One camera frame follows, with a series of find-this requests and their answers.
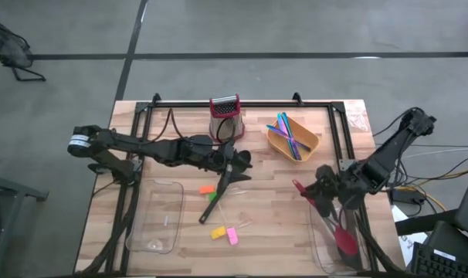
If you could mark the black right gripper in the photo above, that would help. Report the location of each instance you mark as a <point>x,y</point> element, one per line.
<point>326,183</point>

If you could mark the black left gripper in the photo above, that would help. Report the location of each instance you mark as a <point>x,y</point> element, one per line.
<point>226,154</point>

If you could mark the red silicone spatula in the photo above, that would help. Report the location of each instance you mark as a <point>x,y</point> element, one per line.
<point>346,241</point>

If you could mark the iridescent rainbow cutlery piece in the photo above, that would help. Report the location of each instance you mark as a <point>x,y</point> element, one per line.
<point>282,123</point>
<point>286,119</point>
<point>276,130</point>

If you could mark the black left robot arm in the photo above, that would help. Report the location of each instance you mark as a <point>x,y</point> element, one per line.
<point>114,141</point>

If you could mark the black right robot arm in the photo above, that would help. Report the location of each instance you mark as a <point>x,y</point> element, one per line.
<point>388,154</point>

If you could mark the green-headed clear pick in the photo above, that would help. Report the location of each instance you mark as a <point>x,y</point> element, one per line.
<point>213,197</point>

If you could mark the orange eraser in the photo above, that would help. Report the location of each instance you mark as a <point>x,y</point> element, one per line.
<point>207,189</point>

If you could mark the clear plastic tray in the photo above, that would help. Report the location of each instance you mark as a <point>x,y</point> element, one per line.
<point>323,255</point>
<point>157,216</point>

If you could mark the steel box grater red trim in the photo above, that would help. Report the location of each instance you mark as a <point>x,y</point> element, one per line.
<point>226,108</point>

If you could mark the yellow plastic bin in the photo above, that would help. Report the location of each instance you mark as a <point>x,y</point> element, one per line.
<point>309,139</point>

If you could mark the black power brick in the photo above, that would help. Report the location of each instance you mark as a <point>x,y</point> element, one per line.
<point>405,196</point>

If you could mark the white paper sheet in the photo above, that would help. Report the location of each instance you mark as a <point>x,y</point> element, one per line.
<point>407,241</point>

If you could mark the clear plastic wrap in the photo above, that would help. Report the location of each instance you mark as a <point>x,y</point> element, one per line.
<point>357,117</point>

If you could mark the black stand bar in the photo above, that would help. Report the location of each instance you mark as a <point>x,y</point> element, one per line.
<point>423,223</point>

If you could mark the black keyboard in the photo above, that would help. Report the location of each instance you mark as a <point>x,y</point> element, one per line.
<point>438,264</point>

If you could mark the grey metal stand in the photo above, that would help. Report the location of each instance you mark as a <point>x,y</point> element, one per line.
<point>10,189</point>

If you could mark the black mesh chair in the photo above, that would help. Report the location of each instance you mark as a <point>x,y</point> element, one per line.
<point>6,46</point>

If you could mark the black aluminium table frame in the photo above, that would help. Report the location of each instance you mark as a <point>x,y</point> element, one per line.
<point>257,104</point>

